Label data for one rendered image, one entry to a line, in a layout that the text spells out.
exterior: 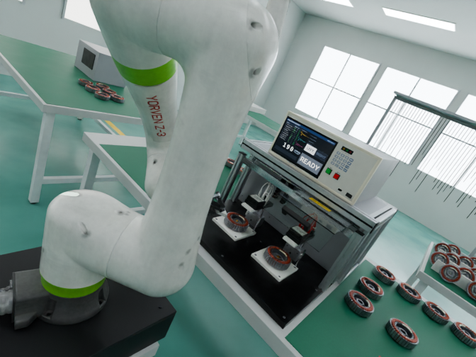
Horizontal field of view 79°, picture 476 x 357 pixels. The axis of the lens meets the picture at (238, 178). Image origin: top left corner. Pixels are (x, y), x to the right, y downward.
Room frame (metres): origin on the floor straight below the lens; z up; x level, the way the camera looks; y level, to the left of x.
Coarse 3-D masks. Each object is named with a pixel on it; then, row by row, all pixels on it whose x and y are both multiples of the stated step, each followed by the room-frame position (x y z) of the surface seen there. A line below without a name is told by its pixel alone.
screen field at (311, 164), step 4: (300, 156) 1.22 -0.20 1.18; (304, 156) 1.21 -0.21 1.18; (308, 156) 1.20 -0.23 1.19; (300, 160) 1.21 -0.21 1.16; (304, 160) 1.20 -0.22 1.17; (308, 160) 1.20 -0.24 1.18; (312, 160) 1.19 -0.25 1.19; (300, 164) 1.21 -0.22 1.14; (304, 164) 1.20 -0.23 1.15; (308, 164) 1.19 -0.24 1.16; (312, 164) 1.18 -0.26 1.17; (316, 164) 1.17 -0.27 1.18; (320, 164) 1.17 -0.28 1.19; (308, 168) 1.19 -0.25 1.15; (312, 168) 1.18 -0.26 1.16; (316, 168) 1.17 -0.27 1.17; (320, 168) 1.16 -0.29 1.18; (312, 172) 1.17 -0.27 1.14; (316, 172) 1.17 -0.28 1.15
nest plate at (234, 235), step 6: (222, 216) 1.18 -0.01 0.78; (216, 222) 1.11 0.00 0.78; (222, 222) 1.12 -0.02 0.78; (222, 228) 1.09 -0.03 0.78; (228, 228) 1.10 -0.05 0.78; (228, 234) 1.07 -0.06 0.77; (234, 234) 1.07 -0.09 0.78; (240, 234) 1.09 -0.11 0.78; (246, 234) 1.11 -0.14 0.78; (252, 234) 1.15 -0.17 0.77; (234, 240) 1.04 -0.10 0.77
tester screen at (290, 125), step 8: (288, 120) 1.29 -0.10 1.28; (288, 128) 1.28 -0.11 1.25; (296, 128) 1.26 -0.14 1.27; (304, 128) 1.24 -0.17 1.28; (280, 136) 1.29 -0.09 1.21; (288, 136) 1.27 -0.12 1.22; (296, 136) 1.25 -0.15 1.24; (304, 136) 1.23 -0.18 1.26; (312, 136) 1.21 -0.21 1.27; (320, 136) 1.20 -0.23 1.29; (280, 144) 1.28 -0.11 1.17; (296, 144) 1.24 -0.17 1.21; (304, 144) 1.22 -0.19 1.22; (312, 144) 1.20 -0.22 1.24; (320, 144) 1.19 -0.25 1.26; (328, 144) 1.17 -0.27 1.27; (280, 152) 1.27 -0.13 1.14; (296, 152) 1.23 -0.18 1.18; (304, 152) 1.21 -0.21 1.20; (328, 152) 1.16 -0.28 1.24; (296, 160) 1.22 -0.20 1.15; (320, 160) 1.17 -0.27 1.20; (304, 168) 1.20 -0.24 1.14
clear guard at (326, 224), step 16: (288, 192) 1.04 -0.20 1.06; (304, 192) 1.12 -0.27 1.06; (272, 208) 0.93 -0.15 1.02; (304, 208) 0.94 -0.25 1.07; (320, 208) 1.02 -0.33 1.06; (288, 224) 0.88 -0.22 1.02; (320, 224) 0.88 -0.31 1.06; (336, 224) 0.94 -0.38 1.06; (352, 224) 1.01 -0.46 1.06; (304, 240) 0.83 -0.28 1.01; (320, 240) 0.83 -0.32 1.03
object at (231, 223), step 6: (228, 216) 1.13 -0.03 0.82; (234, 216) 1.17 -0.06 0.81; (240, 216) 1.18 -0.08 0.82; (228, 222) 1.10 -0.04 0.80; (234, 222) 1.10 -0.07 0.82; (240, 222) 1.16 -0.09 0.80; (246, 222) 1.14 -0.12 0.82; (234, 228) 1.10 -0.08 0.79; (240, 228) 1.10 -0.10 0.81; (246, 228) 1.13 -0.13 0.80
